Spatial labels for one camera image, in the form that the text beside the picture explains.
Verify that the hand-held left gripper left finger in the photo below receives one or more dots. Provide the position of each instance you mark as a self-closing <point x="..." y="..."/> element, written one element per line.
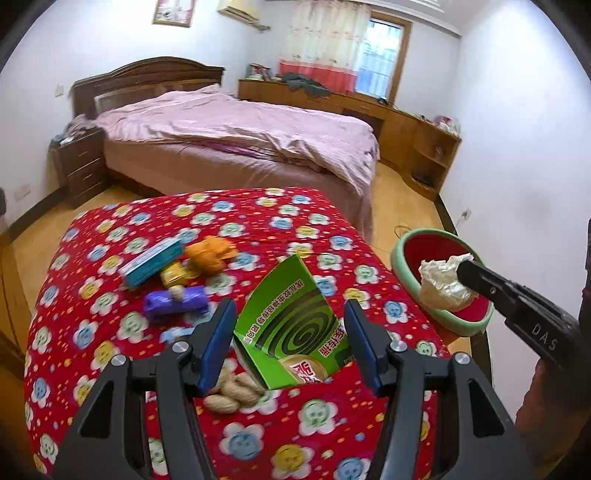
<point x="217" y="341"/>

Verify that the patterned curtain with red hem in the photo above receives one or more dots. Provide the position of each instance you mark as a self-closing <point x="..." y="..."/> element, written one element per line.
<point x="318" y="41"/>

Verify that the red bin with green rim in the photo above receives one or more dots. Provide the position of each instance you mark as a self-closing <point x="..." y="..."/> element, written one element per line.
<point x="418" y="251"/>

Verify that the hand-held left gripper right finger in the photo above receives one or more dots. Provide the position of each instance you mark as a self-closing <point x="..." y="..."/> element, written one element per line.
<point x="364" y="346"/>

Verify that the pink items on desk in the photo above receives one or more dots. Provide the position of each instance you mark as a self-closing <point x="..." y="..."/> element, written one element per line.
<point x="447" y="124"/>

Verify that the framed wall photo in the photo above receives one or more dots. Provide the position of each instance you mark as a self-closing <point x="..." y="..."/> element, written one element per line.
<point x="173" y="11"/>

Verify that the blue cardboard box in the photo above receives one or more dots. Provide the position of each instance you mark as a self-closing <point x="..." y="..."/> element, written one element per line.
<point x="150" y="263"/>

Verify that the dark clothes on desk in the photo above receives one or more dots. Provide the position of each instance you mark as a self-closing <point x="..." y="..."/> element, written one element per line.
<point x="304" y="85"/>

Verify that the brown wooden nightstand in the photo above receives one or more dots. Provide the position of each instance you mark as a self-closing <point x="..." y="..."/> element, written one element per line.
<point x="83" y="166"/>

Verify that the person's right forearm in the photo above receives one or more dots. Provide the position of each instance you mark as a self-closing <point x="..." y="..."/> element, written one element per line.
<point x="554" y="415"/>

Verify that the low wall outlet plate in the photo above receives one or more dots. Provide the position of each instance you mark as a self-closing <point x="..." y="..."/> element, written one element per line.
<point x="24" y="191"/>

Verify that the row of books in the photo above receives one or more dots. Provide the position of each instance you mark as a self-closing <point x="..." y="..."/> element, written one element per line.
<point x="259" y="71"/>

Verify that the white paper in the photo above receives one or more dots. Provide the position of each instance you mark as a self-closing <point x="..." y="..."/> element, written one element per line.
<point x="438" y="286"/>

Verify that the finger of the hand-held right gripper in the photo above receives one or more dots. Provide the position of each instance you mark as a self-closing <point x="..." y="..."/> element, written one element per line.
<point x="480" y="279"/>

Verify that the long wooden desk cabinet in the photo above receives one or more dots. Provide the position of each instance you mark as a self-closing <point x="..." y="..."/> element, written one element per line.
<point x="401" y="138"/>

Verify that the small yellow box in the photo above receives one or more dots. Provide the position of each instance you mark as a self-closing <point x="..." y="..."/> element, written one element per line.
<point x="174" y="274"/>

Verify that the bed mattress base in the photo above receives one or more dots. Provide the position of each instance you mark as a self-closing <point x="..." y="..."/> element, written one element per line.
<point x="207" y="170"/>

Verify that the green spiral printed box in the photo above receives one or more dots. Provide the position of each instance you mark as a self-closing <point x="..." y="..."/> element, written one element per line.
<point x="286" y="314"/>

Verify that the bed with pink blanket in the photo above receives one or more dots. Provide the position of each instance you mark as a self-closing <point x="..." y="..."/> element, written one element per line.
<point x="231" y="124"/>

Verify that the brown wooden headboard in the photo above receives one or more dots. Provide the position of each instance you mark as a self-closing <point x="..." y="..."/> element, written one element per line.
<point x="138" y="76"/>

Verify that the red flower printed blanket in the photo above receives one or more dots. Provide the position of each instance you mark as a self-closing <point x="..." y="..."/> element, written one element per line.
<point x="295" y="221"/>

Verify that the purple plastic bag roll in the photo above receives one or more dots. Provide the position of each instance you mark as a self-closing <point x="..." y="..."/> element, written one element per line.
<point x="194" y="302"/>

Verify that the peanut in shell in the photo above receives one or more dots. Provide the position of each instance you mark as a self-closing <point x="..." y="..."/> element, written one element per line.
<point x="221" y="403"/>
<point x="244" y="386"/>
<point x="224" y="376"/>
<point x="176" y="292"/>

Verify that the clothes pile on nightstand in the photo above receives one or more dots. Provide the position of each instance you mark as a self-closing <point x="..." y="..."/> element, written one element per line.
<point x="76" y="129"/>

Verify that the window with wooden frame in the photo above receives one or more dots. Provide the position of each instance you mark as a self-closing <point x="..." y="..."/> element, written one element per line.
<point x="383" y="55"/>

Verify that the wall air conditioner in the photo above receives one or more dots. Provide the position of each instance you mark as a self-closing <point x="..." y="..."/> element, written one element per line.
<point x="238" y="7"/>

